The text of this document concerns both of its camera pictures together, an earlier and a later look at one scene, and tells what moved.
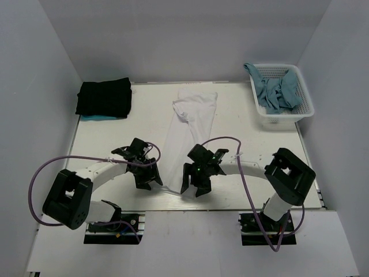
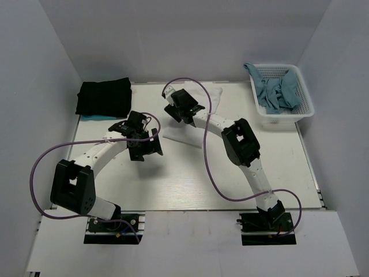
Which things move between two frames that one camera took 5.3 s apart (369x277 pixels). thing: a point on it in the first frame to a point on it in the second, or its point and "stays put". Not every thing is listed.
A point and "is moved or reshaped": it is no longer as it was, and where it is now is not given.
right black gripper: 204,187 to 171,109
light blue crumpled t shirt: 277,94 stays put
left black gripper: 154,171 to 136,154
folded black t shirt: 110,98 stays put
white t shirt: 191,126 is moved or reshaped
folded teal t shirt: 94,118 stays put
